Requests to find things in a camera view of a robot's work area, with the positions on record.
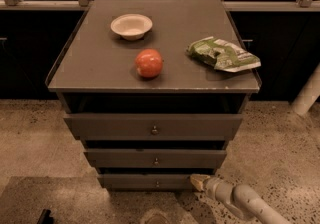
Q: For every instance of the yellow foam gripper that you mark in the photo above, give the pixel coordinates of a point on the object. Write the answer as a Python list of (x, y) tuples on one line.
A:
[(211, 185)]

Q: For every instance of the grey bottom drawer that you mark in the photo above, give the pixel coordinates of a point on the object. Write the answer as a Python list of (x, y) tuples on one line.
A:
[(144, 182)]

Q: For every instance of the grey drawer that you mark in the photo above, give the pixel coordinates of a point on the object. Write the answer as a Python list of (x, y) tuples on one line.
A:
[(94, 126), (155, 158), (144, 182)]

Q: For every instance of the round robot base part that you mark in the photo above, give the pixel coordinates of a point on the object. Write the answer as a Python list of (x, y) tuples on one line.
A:
[(154, 217)]

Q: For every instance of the grey drawer cabinet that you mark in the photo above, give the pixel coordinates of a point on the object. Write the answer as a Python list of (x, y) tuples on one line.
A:
[(97, 73)]

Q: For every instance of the grey middle drawer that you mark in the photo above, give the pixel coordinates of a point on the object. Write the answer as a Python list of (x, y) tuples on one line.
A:
[(155, 158)]

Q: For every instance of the grey top drawer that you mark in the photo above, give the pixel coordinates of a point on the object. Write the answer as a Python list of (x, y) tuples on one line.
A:
[(94, 126)]

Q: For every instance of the red apple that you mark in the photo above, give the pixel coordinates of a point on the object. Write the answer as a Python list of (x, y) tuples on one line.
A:
[(149, 63)]

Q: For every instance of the green chip bag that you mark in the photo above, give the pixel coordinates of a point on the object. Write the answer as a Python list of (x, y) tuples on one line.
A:
[(222, 55)]

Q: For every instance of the black object on floor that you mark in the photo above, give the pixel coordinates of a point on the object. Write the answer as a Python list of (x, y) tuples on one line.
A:
[(45, 217)]

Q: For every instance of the white paper bowl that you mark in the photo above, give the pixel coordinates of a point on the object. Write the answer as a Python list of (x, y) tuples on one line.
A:
[(131, 27)]

